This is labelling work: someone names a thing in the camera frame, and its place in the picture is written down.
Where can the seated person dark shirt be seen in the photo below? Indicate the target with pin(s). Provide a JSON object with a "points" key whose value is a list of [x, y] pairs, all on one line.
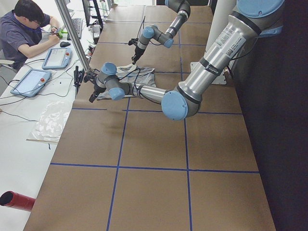
{"points": [[26, 32]]}

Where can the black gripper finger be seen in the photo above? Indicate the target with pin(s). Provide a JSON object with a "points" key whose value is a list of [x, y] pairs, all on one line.
{"points": [[93, 97], [134, 59]]}

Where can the black computer mouse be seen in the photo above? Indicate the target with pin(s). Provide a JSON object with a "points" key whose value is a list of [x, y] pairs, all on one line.
{"points": [[64, 44]]}

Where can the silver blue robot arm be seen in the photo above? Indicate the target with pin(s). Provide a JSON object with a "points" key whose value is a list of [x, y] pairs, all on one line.
{"points": [[183, 10], [249, 19]]}

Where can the black clamp tool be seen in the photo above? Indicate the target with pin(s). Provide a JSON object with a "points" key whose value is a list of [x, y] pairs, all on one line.
{"points": [[78, 78]]}

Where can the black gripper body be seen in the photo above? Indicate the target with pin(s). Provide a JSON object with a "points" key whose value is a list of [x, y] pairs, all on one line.
{"points": [[95, 92], [137, 52]]}

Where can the striped polo shirt white collar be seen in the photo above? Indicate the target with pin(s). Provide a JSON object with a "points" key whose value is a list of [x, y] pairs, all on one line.
{"points": [[122, 81]]}

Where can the aluminium frame post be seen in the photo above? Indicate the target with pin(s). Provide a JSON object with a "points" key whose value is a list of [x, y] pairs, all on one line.
{"points": [[61, 5]]}

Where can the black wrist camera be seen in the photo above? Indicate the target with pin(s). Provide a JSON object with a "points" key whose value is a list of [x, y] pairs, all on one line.
{"points": [[90, 76], [133, 41]]}

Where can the near teach pendant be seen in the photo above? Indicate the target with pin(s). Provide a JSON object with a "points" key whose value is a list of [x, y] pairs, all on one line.
{"points": [[31, 83]]}

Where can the red cylinder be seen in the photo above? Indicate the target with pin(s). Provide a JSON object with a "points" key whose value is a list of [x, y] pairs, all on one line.
{"points": [[17, 201]]}

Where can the clear plastic bag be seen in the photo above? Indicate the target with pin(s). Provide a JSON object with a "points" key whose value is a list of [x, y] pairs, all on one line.
{"points": [[51, 122]]}

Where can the far teach pendant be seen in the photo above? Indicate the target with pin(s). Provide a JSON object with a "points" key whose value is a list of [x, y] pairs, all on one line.
{"points": [[57, 58]]}

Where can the teach pendant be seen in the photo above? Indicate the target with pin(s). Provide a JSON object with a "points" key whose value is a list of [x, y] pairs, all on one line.
{"points": [[57, 58], [31, 83]]}

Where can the black keyboard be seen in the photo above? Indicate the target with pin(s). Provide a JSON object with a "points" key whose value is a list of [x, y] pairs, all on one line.
{"points": [[77, 24]]}

